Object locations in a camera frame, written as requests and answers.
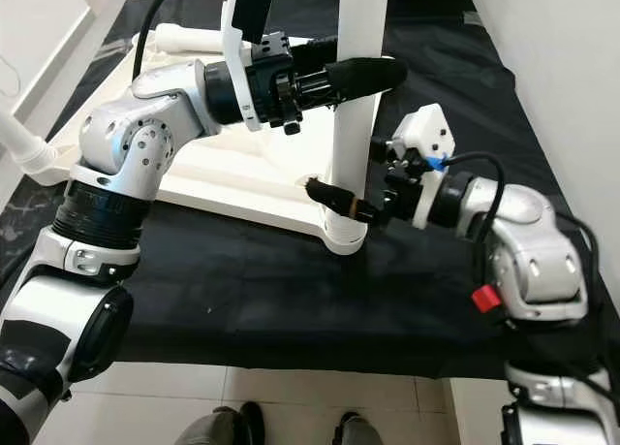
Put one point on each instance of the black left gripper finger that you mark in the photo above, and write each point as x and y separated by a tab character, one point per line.
368	77
315	46

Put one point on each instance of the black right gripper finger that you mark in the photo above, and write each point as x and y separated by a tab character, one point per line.
382	152
339	201

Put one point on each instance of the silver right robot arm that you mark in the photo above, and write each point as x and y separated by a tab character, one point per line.
533	261

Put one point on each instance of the yellow rubber band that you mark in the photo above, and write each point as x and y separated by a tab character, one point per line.
356	210

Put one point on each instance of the white plastic table top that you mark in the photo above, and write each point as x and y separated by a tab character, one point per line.
232	188

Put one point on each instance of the black table cloth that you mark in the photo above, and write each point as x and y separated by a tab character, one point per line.
300	309

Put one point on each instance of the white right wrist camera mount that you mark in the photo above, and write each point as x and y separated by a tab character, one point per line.
421	125

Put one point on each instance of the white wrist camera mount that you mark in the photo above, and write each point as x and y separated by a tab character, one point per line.
421	125
234	38

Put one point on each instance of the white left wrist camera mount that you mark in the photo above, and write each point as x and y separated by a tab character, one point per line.
234	38

